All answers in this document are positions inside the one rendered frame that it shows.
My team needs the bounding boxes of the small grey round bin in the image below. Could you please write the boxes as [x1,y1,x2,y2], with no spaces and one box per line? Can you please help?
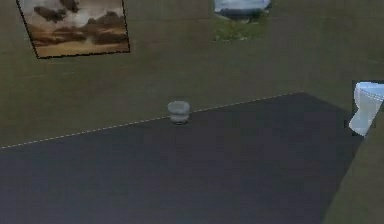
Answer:
[166,100,192,126]

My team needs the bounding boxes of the brown cloudy framed picture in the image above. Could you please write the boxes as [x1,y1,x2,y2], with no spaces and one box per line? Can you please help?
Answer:
[15,0,131,60]

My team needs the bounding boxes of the green landscape wall picture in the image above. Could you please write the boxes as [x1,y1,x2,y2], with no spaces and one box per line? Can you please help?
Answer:
[213,0,273,42]

